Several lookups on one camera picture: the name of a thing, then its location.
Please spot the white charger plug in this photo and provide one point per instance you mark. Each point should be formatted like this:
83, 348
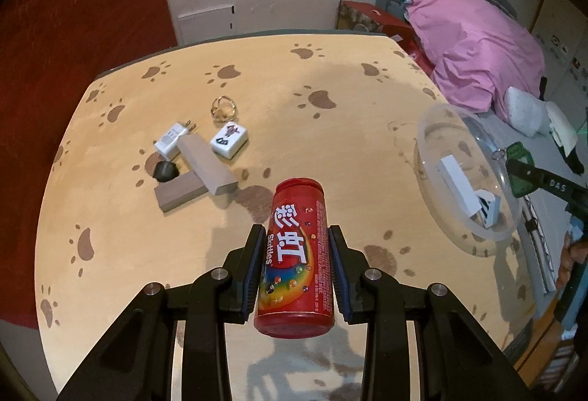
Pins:
169, 140

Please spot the white wardrobe with stickers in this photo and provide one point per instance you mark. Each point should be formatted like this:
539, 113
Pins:
560, 29

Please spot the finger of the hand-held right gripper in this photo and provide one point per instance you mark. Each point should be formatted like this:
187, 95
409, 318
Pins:
549, 183

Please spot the white dotted pillow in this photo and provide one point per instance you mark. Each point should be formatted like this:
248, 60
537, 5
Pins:
523, 109

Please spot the red candy can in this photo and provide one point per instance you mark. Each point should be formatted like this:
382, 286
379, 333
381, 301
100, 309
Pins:
294, 254

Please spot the white rectangular box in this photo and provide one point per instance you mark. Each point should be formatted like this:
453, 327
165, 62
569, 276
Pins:
455, 180

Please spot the paw print tablecloth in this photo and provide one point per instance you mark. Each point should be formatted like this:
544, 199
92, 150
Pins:
321, 130

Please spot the clear plastic bowl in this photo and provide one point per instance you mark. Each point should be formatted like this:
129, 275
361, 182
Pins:
429, 180

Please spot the light wood block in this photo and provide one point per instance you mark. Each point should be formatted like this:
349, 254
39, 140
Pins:
206, 166

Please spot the grey bed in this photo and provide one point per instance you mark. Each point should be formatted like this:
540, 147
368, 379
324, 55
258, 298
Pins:
542, 143

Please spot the red cardboard box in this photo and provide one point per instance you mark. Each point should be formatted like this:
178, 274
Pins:
367, 15

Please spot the black stone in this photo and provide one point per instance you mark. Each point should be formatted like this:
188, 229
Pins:
164, 171

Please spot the pink blanket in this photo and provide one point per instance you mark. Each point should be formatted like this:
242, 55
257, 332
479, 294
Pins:
468, 42

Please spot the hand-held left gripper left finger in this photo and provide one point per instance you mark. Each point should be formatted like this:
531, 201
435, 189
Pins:
251, 274

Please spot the white folded cloth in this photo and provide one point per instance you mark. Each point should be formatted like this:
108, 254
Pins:
562, 125

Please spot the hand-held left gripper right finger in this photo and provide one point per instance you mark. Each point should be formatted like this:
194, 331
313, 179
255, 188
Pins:
336, 274

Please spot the person's right hand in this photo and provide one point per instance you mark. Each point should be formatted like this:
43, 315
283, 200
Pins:
574, 263

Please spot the black slim object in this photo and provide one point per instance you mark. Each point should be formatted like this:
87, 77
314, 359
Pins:
543, 88

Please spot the white mahjong tile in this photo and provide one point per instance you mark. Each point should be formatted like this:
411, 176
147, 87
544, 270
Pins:
228, 139

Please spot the dark wood block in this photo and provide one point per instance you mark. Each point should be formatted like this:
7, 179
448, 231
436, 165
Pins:
177, 195

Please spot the red patterned package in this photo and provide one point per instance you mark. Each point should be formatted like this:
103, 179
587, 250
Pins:
415, 49

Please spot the white black striped block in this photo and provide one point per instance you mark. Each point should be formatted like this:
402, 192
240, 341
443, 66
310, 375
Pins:
488, 208

